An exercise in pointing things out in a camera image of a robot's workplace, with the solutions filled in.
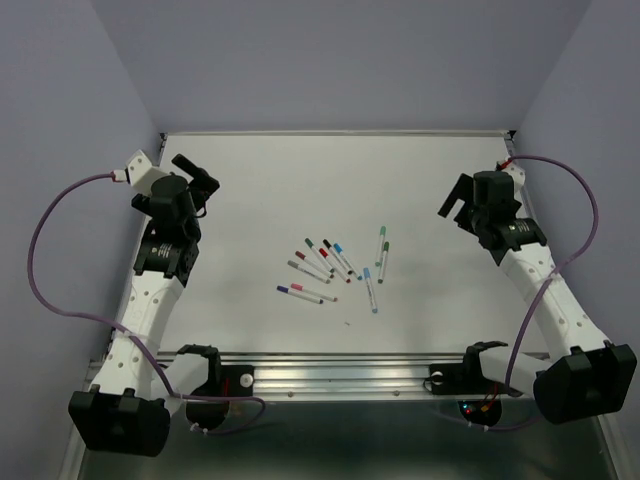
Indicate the brown capped marker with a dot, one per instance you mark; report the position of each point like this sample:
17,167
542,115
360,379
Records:
314,265

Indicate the dark green capped marker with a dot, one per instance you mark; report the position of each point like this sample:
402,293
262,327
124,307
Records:
315,251

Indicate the grey capped marker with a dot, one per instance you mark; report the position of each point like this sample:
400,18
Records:
320,277

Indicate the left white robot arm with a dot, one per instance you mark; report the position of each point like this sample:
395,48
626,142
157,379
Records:
125,408

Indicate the pink capped marker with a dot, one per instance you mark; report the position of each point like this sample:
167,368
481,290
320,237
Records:
325,297

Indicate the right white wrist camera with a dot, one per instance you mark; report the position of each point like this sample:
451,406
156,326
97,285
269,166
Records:
516,173

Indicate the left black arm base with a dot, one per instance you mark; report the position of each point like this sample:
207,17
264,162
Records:
217,399

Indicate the light blue capped marker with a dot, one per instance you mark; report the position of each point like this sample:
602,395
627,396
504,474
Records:
370,290

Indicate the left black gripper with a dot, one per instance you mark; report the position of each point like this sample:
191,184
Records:
199,174

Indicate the aluminium front rail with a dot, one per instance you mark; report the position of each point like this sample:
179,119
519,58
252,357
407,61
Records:
359,377

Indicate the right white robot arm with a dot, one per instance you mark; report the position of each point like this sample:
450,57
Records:
585,374

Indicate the black capped marker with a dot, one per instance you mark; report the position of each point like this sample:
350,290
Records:
336,260

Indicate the red capped marker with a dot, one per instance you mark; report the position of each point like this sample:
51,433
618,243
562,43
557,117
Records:
324,257

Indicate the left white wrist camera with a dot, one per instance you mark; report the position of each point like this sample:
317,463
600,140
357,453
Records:
141,173

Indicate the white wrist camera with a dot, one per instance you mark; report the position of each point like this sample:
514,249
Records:
141,173
516,173

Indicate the purple capped marker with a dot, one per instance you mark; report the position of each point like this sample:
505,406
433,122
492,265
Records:
300,294

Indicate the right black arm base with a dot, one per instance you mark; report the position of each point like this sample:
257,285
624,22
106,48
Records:
478,399

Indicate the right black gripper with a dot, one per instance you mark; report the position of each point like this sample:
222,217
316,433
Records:
464,189

